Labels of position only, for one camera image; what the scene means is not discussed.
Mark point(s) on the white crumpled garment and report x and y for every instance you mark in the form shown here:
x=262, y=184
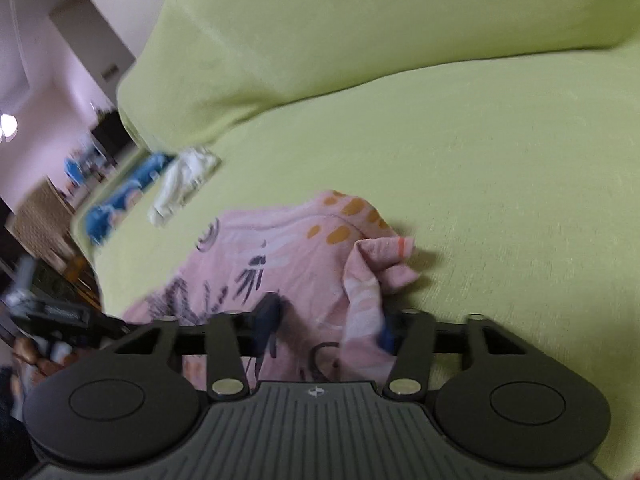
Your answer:
x=183, y=177

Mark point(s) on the black refrigerator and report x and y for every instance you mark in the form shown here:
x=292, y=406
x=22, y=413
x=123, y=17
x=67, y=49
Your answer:
x=110, y=135

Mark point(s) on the pink patterned shorts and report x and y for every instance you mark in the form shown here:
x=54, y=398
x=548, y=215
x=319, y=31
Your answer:
x=331, y=260

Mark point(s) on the quilted brown chair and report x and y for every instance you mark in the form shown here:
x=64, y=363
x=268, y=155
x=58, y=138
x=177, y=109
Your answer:
x=41, y=223

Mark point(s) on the blue patterned pillow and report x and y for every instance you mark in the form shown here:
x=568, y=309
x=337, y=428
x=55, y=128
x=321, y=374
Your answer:
x=103, y=217

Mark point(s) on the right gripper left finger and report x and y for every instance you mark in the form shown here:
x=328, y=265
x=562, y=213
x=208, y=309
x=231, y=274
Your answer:
x=229, y=338

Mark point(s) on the blue thermos jug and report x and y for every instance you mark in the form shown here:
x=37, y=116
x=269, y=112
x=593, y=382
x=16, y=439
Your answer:
x=74, y=171

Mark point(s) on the ceiling lamp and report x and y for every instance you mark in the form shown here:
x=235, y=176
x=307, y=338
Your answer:
x=8, y=127

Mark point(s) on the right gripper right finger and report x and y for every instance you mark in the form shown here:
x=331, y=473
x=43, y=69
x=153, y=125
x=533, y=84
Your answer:
x=410, y=338

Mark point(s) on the green sofa cover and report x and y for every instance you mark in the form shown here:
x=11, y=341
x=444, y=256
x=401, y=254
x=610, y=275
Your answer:
x=502, y=135

